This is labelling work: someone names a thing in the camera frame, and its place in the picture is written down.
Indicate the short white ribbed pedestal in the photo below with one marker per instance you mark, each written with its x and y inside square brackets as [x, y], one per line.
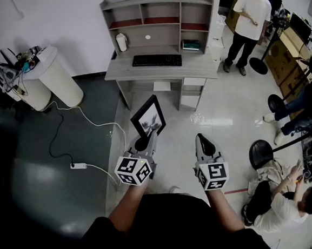
[34, 94]

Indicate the person's left forearm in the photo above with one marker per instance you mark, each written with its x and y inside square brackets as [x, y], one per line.
[128, 207]

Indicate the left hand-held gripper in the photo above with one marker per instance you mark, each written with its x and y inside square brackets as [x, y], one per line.
[133, 170]

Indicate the person's white shoe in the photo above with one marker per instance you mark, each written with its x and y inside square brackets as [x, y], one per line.
[174, 189]

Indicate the beige cloth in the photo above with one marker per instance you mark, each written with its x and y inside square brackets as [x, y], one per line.
[269, 173]

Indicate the large cardboard box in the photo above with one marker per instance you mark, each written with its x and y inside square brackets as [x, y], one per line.
[283, 56]

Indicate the small cardboard box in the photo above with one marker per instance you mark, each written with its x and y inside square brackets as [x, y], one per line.
[232, 19]

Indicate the black picture frame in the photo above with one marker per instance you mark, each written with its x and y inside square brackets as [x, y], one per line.
[151, 119]

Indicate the black round-base stand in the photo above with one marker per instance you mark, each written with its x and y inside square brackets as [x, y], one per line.
[260, 154]
[276, 103]
[259, 65]

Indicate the grey wooden desk with hutch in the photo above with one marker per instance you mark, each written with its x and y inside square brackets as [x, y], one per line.
[167, 71]

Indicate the person's right forearm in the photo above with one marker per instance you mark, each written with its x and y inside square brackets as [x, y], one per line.
[223, 210]

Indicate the person's black shirt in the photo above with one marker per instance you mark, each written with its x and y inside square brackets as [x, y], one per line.
[176, 228]

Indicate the tall white ribbed pedestal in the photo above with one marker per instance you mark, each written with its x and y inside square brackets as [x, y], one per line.
[60, 83]

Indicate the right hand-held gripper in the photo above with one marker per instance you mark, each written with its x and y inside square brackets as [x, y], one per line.
[216, 174]

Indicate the black monitor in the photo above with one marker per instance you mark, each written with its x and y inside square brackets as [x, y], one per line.
[274, 1]
[299, 27]

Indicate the white power strip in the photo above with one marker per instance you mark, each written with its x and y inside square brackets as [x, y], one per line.
[78, 165]

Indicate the clear plastic wrap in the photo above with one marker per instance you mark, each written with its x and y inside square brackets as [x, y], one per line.
[198, 118]

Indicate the black keyboard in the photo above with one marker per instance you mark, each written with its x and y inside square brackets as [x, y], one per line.
[157, 60]

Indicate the white boards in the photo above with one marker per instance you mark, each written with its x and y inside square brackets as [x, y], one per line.
[217, 40]

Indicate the white slotted holder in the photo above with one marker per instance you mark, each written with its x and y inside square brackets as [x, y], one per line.
[45, 53]

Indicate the green book stack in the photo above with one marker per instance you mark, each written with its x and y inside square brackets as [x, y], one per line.
[191, 45]

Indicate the pile of electronic devices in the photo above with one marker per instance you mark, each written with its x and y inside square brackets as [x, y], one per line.
[18, 68]

